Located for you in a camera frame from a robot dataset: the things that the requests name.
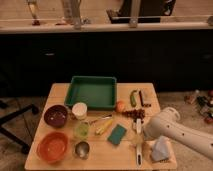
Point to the white dish brush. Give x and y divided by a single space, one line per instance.
138 140

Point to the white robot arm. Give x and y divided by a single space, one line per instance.
165 123

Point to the dark purple bowl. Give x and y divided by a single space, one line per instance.
56 116

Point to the orange red bowl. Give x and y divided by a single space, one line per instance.
53 147

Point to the green plastic tray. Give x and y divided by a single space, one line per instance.
97 92

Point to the orange fruit toy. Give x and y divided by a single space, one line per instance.
120 107

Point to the metal spoon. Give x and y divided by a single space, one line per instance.
98 119

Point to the white cup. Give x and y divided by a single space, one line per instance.
80 110

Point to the dark grapes toy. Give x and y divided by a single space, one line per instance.
140 113

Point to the yellow corn toy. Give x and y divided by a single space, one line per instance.
104 127

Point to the green sponge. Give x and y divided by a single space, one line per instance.
117 134

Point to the green translucent cup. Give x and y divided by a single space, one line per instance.
81 130

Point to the small metal cup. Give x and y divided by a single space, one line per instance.
82 149

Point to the grey folded cloth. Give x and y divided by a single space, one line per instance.
160 150

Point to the black chair base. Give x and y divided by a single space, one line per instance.
25 148

